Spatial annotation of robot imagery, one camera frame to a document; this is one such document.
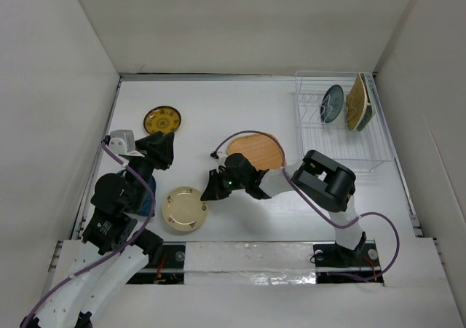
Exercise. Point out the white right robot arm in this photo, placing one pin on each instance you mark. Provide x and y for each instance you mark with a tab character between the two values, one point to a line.
317	178

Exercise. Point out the green-rimmed bamboo tray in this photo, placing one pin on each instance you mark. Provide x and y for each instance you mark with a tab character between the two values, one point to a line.
356	103

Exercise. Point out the orange square woven tray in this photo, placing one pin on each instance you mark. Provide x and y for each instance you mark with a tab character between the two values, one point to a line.
263	151

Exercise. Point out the yellow brown round plate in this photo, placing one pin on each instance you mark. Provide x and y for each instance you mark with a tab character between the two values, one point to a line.
163	119

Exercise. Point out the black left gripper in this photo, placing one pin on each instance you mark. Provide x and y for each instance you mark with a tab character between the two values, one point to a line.
157	143

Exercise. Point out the cream floral round plate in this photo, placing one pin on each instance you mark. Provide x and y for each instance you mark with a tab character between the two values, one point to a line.
183	209

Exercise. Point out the blue white patterned bowl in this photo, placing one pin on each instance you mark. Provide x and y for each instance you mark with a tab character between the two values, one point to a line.
332	104

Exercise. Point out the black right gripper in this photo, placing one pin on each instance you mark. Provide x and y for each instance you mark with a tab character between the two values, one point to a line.
215	189

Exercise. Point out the light blue divided plate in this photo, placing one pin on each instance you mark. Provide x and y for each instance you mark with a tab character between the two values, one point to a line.
370	111

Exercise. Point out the white wire dish rack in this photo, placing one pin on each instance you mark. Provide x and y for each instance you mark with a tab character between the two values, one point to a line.
360	151

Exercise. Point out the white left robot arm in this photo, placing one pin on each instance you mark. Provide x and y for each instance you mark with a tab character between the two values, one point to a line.
114	247

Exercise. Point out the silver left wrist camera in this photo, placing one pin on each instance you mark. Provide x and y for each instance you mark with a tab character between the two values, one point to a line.
120	142

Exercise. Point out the dark blue plate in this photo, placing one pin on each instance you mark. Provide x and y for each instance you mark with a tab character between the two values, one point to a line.
135	198

